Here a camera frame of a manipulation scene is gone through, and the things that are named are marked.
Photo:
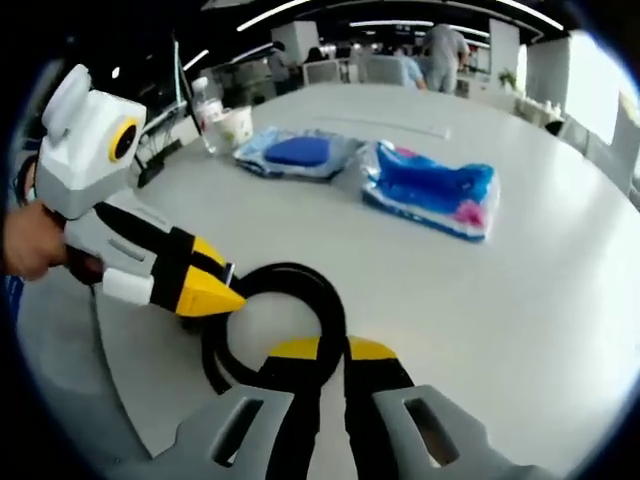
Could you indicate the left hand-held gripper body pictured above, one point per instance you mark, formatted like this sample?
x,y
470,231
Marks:
x,y
80,160

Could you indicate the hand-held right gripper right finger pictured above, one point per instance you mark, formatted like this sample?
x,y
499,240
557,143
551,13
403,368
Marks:
x,y
375,400

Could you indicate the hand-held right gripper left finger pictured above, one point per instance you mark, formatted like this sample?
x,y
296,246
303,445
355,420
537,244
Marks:
x,y
290,400

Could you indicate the clear plastic bottle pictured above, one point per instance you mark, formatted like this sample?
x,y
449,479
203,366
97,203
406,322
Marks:
x,y
207,112

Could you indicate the white paper cup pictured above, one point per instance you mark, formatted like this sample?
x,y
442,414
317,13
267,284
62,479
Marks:
x,y
235,125

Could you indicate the blue oval pad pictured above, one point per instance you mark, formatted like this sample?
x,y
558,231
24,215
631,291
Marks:
x,y
300,150

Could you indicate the clear light-blue packet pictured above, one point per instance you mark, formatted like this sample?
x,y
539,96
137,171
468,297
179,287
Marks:
x,y
345,150

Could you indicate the blue pink packet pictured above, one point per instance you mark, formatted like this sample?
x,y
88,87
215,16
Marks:
x,y
425,185

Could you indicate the person's left hand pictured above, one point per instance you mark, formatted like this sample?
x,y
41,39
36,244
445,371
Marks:
x,y
30,245

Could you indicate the black stand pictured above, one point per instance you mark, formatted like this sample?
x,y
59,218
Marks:
x,y
150,176

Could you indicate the blue striped cloth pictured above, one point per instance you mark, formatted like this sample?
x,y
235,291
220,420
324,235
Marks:
x,y
14,300

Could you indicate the white office chair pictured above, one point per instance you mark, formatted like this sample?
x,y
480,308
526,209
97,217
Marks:
x,y
322,72
390,72

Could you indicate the white socket panel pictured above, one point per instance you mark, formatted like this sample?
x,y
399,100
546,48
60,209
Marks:
x,y
435,131

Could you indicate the potted plant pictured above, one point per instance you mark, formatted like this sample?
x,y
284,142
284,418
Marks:
x,y
509,80

